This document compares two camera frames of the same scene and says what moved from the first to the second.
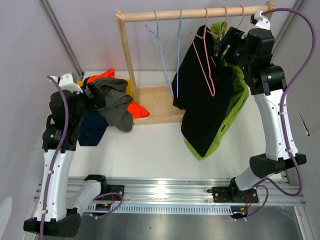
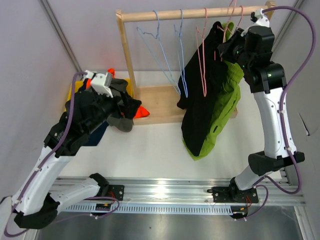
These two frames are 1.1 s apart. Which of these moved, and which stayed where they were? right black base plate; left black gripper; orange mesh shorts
Moved: left black gripper
Stayed: orange mesh shorts; right black base plate
